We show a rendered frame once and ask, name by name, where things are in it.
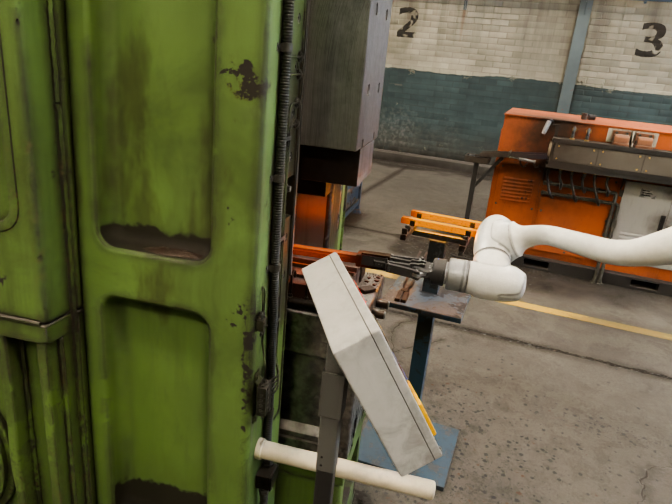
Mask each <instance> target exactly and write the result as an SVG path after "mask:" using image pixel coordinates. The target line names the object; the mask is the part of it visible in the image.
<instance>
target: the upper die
mask: <svg viewBox="0 0 672 504"><path fill-rule="evenodd" d="M373 147H374V140H372V141H371V142H369V143H368V144H366V145H365V146H363V147H361V149H359V150H358V151H356V152H354V151H346V150H338V149H330V148H322V147H315V146H307V145H300V157H299V172H298V179H304V180H311V181H318V182H325V183H332V184H339V185H347V186H354V187H357V186H358V185H359V184H360V183H361V182H362V181H363V180H364V179H365V178H366V177H367V176H368V175H369V174H370V173H371V165H372V156H373Z"/></svg>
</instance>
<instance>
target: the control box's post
mask: <svg viewBox="0 0 672 504"><path fill-rule="evenodd" d="M325 371H326V372H331V373H335V374H340V375H344V374H343V372H342V370H341V368H340V366H339V365H338V363H337V361H336V359H335V357H334V356H333V353H332V351H331V348H330V345H329V343H328V345H327V353H326V364H325ZM341 425H342V418H341V420H340V421H338V420H334V419H330V418H325V417H320V428H319V438H318V449H317V460H316V477H315V488H314V498H313V504H332V501H333V492H334V483H335V473H336V465H337V461H338V452H339V443H340V434H341Z"/></svg>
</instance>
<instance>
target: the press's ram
mask: <svg viewBox="0 0 672 504"><path fill-rule="evenodd" d="M392 2H393V0H310V7H309V22H308V37H307V52H306V67H305V82H304V97H303V112H302V127H301V142H300V145H307V146H315V147H322V148H330V149H338V150H346V151H354V152H356V151H358V150H359V149H361V147H363V146H365V145H366V144H368V143H369V142H371V141H372V140H374V139H375V138H376V137H377V135H378V126H379V117H380V109H381V100H382V91H383V82H384V73H385V64H386V55H387V46H388V37H389V29H390V20H391V11H392Z"/></svg>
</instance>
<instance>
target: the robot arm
mask: <svg viewBox="0 0 672 504"><path fill-rule="evenodd" d="M536 245H549V246H553V247H556V248H559V249H562V250H565V251H568V252H571V253H574V254H577V255H580V256H583V257H586V258H589V259H592V260H595V261H599V262H602V263H606V264H611V265H617V266H660V265H672V226H671V227H669V228H666V229H664V230H661V231H658V232H655V233H652V234H649V235H647V236H643V237H640V238H636V239H631V240H613V239H607V238H602V237H598V236H594V235H590V234H585V233H581V232H577V231H573V230H569V229H565V228H560V227H556V226H549V225H529V226H521V225H518V224H517V223H515V222H514V221H513V222H511V221H510V220H509V219H508V218H506V217H504V216H502V215H492V216H489V217H487V218H486V219H485V220H484V221H483V222H482V223H481V224H480V226H479V228H478V230H477V233H476V237H475V241H474V248H473V254H474V258H473V261H468V260H461V259H455V258H450V262H447V260H446V259H441V258H435V259H434V261H433V263H430V262H427V261H425V260H424V257H410V256H402V255H393V254H391V257H390V261H389V260H388V258H382V257H376V256H370V255H363V254H362V259H361V265H366V266H371V267H377V268H383V269H385V270H386V272H388V273H393V274H396V275H400V276H404V277H408V278H412V279H414V280H416V281H418V280H419V277H420V278H430V283H431V284H433V285H438V286H443V284H445V289H446V290H452V291H457V292H460V293H467V294H470V295H472V296H474V297H476V298H480V299H484V300H490V301H498V302H514V301H518V300H519V299H520V298H521V297H522V296H523V294H524V292H525V288H526V274H525V273H524V272H522V271H521V270H520V269H518V268H517V267H514V266H511V262H513V261H514V260H515V259H517V258H518V257H520V256H522V255H523V253H524V252H525V250H526V249H528V248H530V247H532V246H536Z"/></svg>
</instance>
